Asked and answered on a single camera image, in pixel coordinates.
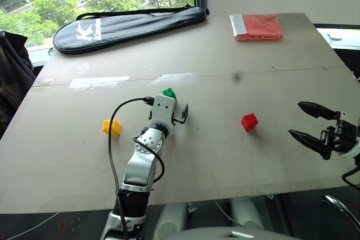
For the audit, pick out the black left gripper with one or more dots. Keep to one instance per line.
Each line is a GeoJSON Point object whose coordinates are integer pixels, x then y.
{"type": "Point", "coordinates": [177, 118]}

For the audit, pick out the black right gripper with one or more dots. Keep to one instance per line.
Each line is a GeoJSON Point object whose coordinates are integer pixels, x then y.
{"type": "Point", "coordinates": [341, 134]}

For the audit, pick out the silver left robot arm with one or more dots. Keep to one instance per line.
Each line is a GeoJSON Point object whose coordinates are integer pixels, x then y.
{"type": "Point", "coordinates": [139, 164]}

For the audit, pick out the green toy brick cube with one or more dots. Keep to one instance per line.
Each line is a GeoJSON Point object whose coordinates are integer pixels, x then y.
{"type": "Point", "coordinates": [169, 92]}

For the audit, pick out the red toy brick cube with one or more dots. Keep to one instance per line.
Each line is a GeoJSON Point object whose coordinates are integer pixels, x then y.
{"type": "Point", "coordinates": [249, 122]}

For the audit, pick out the yellow toy brick cube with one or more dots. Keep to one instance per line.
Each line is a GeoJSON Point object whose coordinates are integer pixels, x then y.
{"type": "Point", "coordinates": [112, 126]}

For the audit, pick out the chrome curved chair armrest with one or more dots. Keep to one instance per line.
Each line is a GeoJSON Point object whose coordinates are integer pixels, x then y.
{"type": "Point", "coordinates": [341, 209]}

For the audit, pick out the black racket bag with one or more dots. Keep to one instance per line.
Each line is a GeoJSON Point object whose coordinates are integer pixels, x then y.
{"type": "Point", "coordinates": [121, 30]}

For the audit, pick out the grey rounded robot leg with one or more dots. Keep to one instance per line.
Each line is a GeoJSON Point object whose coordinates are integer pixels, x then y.
{"type": "Point", "coordinates": [247, 213]}
{"type": "Point", "coordinates": [170, 220]}

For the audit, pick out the red cloth in plastic pack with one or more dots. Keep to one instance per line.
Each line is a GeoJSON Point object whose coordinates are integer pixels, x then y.
{"type": "Point", "coordinates": [260, 27]}

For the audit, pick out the grey robot torso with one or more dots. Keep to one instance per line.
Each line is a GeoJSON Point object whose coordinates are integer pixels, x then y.
{"type": "Point", "coordinates": [230, 234]}

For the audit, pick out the dark jacket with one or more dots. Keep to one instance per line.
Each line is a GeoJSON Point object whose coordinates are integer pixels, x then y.
{"type": "Point", "coordinates": [12, 82]}

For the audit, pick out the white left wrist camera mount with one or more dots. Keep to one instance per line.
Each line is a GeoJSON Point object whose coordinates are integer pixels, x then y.
{"type": "Point", "coordinates": [163, 110]}

